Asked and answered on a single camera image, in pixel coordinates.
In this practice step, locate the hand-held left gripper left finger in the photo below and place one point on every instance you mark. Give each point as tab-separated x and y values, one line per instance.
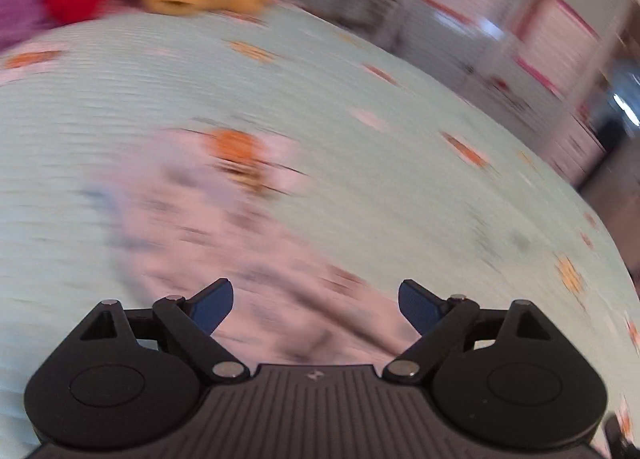
215	306

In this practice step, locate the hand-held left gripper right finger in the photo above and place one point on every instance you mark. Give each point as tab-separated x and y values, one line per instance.
417	306

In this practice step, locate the letter-print pants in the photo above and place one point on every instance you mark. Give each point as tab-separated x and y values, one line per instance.
280	299

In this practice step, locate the bee-print quilted bedspread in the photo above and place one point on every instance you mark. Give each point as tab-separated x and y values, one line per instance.
400	189

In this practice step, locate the sliding-door wardrobe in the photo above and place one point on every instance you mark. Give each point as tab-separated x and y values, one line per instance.
475	39

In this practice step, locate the pink-bordered poster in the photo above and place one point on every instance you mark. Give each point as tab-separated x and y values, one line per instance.
555	39

